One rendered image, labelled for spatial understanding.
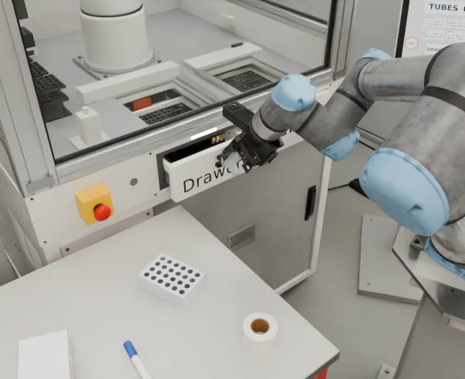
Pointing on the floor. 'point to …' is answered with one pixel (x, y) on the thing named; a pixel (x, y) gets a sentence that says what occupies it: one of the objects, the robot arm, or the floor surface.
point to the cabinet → (206, 218)
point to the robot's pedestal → (439, 335)
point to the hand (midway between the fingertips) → (229, 159)
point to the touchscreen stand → (383, 263)
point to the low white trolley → (149, 313)
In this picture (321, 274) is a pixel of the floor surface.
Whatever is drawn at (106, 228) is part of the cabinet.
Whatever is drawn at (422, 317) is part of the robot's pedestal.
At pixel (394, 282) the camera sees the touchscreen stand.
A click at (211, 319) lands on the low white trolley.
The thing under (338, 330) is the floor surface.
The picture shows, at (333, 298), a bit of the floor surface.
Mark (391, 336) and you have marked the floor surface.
